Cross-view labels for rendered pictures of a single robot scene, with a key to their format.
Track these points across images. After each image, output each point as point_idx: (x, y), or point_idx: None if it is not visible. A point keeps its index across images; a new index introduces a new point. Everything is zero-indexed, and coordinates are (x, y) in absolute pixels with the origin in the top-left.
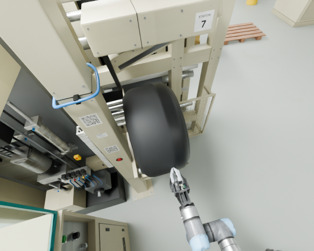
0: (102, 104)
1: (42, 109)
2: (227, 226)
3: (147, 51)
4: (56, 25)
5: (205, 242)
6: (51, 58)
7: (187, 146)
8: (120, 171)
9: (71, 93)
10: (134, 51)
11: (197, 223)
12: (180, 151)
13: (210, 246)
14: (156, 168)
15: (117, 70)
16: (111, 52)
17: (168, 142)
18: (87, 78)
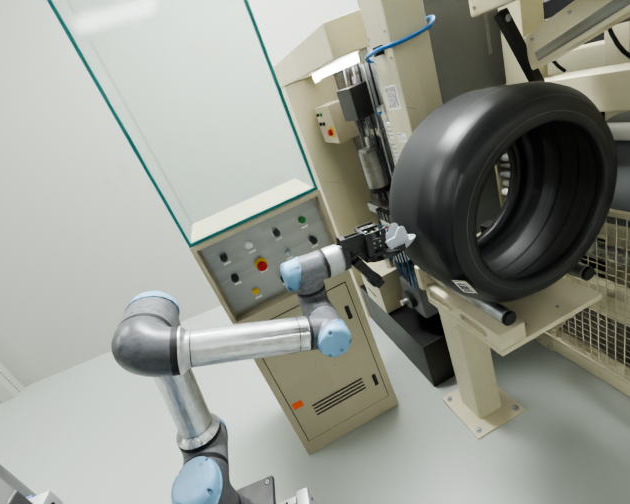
0: (413, 78)
1: None
2: (328, 321)
3: (601, 10)
4: None
5: (289, 266)
6: None
7: (447, 199)
8: None
9: (378, 42)
10: (573, 13)
11: (313, 255)
12: (427, 195)
13: (287, 279)
14: (395, 210)
15: (534, 63)
16: (490, 4)
17: (423, 163)
18: (398, 25)
